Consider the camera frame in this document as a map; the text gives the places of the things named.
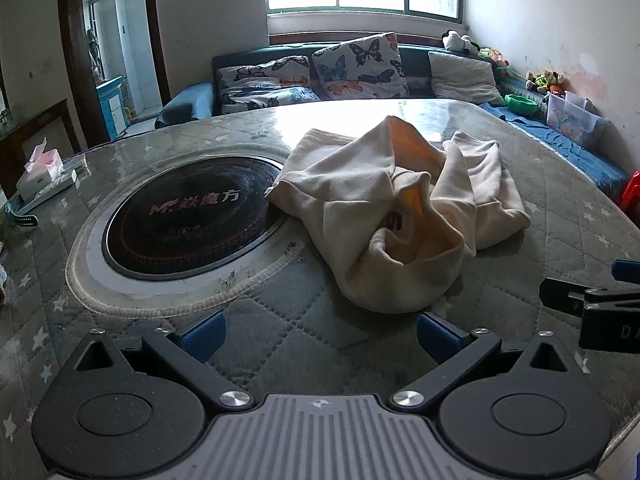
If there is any dark wooden door frame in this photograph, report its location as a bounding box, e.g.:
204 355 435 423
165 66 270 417
58 0 171 148

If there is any grey quilted star table cover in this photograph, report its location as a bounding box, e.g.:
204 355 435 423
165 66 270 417
1 100 639 479

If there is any red plastic stool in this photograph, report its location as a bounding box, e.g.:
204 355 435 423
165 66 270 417
618 171 640 212

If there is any blue corner sofa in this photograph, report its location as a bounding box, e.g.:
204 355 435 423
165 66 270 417
155 34 630 200

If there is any flat butterfly pillow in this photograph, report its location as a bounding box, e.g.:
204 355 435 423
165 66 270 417
215 55 320 114

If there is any grey plain cushion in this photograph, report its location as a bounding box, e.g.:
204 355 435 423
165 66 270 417
428 51 504 106

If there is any panda plush toy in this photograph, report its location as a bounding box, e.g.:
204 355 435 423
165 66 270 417
442 29 480 55

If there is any small plush toys pile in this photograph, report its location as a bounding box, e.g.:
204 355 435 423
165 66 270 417
525 70 565 96

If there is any upright butterfly pillow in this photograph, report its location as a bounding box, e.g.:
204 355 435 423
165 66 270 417
311 32 409 100

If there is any cream sweatshirt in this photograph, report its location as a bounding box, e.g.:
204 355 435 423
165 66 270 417
266 116 530 314

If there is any black round induction cooktop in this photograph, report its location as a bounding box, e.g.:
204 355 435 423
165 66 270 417
101 155 286 282

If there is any light blue small cabinet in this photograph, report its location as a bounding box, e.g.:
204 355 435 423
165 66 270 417
96 76 127 140

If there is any green plastic bowl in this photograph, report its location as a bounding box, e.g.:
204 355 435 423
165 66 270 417
504 93 539 117

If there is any colourful plush toy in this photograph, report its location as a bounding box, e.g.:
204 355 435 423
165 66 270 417
478 47 510 67

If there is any flat white box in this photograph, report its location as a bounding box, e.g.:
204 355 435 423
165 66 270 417
4 169 77 216

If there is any clear plastic storage box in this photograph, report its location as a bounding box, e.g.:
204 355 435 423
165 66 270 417
547 91 608 151

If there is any pink tissue box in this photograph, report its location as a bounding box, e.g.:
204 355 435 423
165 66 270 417
16 139 64 203

